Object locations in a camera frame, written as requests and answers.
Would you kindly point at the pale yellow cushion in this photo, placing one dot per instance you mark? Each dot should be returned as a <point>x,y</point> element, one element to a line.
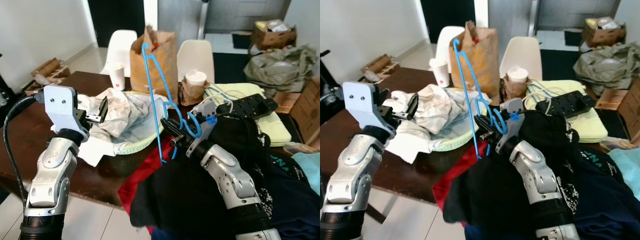
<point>277,132</point>
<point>590,127</point>

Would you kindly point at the grey green bag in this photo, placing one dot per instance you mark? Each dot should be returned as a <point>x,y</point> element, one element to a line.
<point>607,67</point>
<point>280,72</point>

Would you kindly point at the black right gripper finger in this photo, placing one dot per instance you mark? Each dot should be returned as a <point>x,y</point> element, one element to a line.
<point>167,129</point>
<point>480,127</point>

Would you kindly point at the brown cardboard box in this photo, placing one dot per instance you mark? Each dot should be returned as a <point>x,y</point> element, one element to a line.
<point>630,107</point>
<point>305,110</point>

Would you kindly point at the grey door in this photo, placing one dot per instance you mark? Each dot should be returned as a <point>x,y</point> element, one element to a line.
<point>575,12</point>
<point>245,12</point>

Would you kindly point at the blue plastic hanger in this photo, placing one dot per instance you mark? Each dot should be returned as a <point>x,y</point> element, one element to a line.
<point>154,115</point>
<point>466,100</point>

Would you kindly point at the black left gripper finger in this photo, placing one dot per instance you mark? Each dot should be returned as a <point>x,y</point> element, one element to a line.
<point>103,109</point>
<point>413,106</point>

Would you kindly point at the navy garment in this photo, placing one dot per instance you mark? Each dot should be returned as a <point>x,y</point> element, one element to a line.
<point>295,210</point>
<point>610,210</point>

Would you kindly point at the white stained cloth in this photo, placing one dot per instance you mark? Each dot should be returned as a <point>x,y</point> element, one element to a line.
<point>440,107</point>
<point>125,110</point>

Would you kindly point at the white plastic chair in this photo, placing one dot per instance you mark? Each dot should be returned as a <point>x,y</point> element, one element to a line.
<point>520,52</point>
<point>120,47</point>
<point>195,55</point>
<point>445,42</point>

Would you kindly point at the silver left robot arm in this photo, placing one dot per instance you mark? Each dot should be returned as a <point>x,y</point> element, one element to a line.
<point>50,170</point>
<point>352,170</point>

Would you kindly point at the white paper cup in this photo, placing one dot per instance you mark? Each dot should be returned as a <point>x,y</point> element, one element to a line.
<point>441,75</point>
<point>117,79</point>

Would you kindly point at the red garment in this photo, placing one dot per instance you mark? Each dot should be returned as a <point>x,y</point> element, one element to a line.
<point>137,180</point>
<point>450,180</point>

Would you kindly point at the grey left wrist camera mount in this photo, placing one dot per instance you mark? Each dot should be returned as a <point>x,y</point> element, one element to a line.
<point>362,102</point>
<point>62,107</point>

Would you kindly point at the black power strip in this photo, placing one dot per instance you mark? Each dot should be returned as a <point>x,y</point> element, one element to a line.
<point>567,104</point>
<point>250,105</point>

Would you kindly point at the light green basket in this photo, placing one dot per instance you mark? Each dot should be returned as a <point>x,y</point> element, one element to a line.
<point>457,142</point>
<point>137,145</point>

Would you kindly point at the large brown paper bag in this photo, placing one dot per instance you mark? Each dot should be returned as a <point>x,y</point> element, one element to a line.
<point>482,60</point>
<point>165,65</point>

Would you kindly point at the white lidded cup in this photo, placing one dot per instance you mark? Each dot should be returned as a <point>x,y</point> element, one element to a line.
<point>517,75</point>
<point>196,77</point>

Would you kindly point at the teal cloth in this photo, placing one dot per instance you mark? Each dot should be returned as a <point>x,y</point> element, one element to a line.
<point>310,170</point>
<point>627,165</point>

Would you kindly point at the small open cardboard box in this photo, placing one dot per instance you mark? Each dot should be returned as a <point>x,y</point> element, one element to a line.
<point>272,40</point>
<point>602,37</point>

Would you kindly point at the small brown paper bag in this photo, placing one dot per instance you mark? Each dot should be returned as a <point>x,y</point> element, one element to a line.
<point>515,92</point>
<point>192,95</point>

